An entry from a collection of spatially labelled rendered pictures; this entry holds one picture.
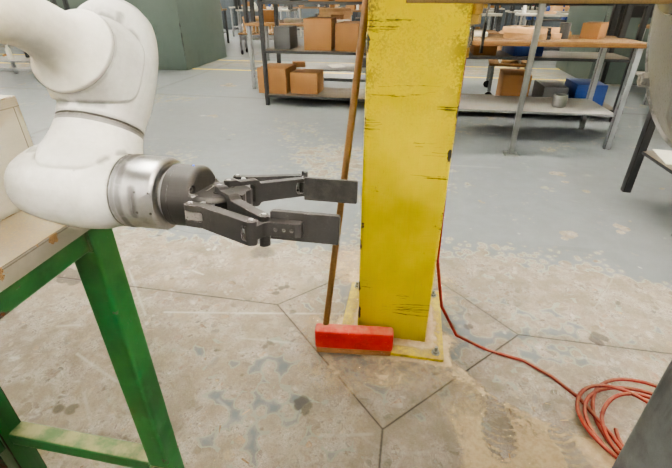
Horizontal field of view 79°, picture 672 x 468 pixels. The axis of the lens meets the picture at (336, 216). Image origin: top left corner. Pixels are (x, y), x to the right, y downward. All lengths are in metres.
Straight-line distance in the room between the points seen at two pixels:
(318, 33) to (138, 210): 4.81
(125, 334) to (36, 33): 0.58
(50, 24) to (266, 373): 1.36
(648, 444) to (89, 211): 0.79
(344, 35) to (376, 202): 3.91
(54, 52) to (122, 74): 0.07
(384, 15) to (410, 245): 0.73
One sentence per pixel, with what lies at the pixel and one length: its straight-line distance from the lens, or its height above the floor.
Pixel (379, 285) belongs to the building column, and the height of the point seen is 0.28.
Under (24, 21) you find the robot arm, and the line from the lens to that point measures 0.51.
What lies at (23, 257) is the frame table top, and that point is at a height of 0.93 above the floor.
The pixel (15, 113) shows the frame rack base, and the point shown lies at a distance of 0.83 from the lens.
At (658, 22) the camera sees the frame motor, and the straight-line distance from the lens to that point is 0.48.
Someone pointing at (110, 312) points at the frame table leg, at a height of 0.72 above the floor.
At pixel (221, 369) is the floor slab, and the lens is 1.69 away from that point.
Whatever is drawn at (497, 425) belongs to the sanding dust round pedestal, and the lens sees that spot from 1.59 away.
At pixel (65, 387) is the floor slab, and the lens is 1.86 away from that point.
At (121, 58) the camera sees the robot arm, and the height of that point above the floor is 1.17.
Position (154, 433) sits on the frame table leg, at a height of 0.36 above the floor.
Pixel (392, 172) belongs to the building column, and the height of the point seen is 0.74.
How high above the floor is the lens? 1.24
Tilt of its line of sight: 28 degrees down
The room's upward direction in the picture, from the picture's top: straight up
